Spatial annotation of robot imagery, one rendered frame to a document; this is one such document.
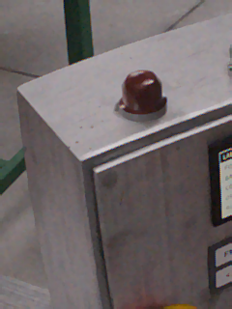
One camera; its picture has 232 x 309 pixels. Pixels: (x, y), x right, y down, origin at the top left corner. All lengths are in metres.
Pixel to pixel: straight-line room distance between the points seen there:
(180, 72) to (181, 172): 0.06
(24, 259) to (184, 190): 2.17
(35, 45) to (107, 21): 0.26
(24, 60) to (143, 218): 2.95
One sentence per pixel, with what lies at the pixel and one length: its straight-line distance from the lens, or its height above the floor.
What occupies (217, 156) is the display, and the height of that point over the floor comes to 1.45.
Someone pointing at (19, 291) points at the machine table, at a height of 0.83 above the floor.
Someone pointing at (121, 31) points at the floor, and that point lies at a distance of 3.65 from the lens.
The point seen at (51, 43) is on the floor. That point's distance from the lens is 3.64.
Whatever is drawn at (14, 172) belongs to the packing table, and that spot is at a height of 0.19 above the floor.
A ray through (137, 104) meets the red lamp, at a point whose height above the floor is 1.49.
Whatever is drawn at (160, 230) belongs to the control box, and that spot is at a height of 1.41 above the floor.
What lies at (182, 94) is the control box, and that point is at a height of 1.47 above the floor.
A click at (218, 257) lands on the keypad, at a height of 1.38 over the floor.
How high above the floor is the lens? 1.83
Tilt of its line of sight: 38 degrees down
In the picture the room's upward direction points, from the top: 5 degrees counter-clockwise
